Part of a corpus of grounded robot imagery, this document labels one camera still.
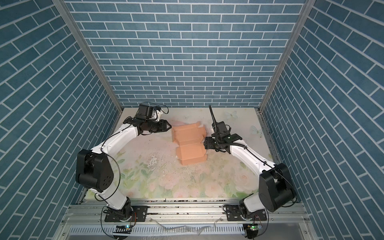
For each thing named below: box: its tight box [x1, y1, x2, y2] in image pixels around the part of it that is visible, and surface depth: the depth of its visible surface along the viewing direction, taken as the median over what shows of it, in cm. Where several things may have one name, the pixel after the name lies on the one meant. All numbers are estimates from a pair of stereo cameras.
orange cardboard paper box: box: [171, 121, 208, 166], surface depth 104 cm
